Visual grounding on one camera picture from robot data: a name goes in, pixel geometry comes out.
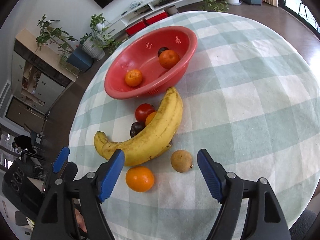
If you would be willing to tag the trailing pothos plant left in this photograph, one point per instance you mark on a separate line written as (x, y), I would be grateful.
(99, 27)

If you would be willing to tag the person's left hand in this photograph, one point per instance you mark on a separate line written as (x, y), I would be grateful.
(80, 220)

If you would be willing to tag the dark purple plum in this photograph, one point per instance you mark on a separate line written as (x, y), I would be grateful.
(161, 50)

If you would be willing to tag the left red storage box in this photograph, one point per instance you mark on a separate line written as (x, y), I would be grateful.
(136, 27)

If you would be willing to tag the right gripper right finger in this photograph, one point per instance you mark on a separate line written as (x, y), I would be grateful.
(214, 175)

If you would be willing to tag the black balcony chair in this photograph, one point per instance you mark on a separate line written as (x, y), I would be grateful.
(304, 11)

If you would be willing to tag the brown kiwi fruit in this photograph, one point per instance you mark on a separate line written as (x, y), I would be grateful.
(181, 161)

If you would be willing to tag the white tv console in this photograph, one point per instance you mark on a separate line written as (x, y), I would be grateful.
(139, 10)

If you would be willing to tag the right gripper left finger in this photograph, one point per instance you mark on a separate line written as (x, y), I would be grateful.
(108, 174)

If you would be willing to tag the red storage box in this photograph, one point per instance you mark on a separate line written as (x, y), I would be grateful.
(136, 27)
(155, 17)

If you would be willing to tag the plant in white ribbed pot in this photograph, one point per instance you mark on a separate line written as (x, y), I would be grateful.
(89, 45)

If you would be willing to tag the right red storage box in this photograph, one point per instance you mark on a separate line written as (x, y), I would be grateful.
(155, 17)

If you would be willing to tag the red tomato behind bananas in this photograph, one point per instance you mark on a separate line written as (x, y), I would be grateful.
(143, 111)

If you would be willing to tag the red plastic colander bowl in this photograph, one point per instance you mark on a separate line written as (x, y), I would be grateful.
(141, 54)

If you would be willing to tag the small grey pot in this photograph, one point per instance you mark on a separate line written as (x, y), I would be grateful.
(172, 10)

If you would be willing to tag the tall plant blue pot left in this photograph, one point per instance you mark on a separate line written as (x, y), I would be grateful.
(73, 60)

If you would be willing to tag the wooden display cabinet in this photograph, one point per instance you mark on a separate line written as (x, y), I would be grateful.
(38, 75)

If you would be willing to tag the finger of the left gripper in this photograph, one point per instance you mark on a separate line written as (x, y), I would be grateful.
(60, 160)

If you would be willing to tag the small hidden orange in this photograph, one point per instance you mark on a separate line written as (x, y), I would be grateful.
(150, 117)

